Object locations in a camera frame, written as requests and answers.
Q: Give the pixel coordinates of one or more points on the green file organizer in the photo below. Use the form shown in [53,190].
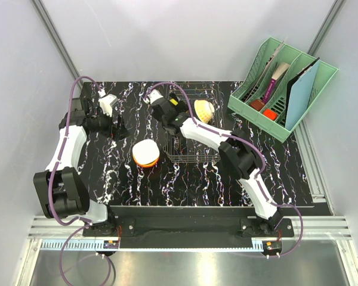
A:
[282,85]

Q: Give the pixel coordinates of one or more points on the black clipboard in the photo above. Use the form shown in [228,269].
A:
[298,86]

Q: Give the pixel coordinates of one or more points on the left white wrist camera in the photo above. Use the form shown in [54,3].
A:
[107,104]

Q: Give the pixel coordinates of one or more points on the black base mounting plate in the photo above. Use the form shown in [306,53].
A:
[190,228]

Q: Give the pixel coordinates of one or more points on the orange red box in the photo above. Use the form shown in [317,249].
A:
[269,113]

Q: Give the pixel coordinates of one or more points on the wire dish rack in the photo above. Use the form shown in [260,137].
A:
[181,150]

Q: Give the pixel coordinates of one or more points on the purple book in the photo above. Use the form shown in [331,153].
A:
[280,70]

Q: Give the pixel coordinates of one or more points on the lime green bowl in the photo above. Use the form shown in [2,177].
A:
[175,102]

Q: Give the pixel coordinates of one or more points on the light blue folder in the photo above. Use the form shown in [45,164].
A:
[301,95]

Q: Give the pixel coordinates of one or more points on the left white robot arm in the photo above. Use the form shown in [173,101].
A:
[59,187]

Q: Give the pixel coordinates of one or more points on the orange bowl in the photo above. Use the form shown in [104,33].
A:
[147,165]

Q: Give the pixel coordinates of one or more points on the white bowl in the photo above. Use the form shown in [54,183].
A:
[146,151]

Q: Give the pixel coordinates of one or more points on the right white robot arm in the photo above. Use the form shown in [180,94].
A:
[240,158]

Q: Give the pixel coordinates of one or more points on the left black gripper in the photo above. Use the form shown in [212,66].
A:
[119,131]

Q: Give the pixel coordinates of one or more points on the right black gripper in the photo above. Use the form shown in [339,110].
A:
[181,107]

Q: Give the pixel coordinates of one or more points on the red brown box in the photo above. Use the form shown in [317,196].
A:
[257,105]

